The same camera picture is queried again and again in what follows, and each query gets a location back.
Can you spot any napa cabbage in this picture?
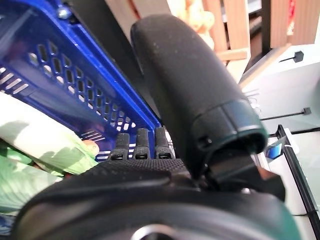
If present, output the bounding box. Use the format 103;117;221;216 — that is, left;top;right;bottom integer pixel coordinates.
0;91;100;176
0;147;63;218

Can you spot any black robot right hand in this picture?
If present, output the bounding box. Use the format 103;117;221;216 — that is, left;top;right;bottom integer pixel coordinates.
11;14;303;240

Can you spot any wooden carrot crate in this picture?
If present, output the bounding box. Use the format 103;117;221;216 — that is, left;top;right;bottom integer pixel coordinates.
268;0;320;50

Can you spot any orange round vegetable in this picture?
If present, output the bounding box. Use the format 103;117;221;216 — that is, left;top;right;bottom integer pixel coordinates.
82;139;100;156

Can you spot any wooden potato crate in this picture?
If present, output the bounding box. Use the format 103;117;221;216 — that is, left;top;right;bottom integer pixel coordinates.
103;0;252;62

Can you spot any blue plastic shopping basket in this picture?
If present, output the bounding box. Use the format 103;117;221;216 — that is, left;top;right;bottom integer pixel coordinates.
0;0;163;237

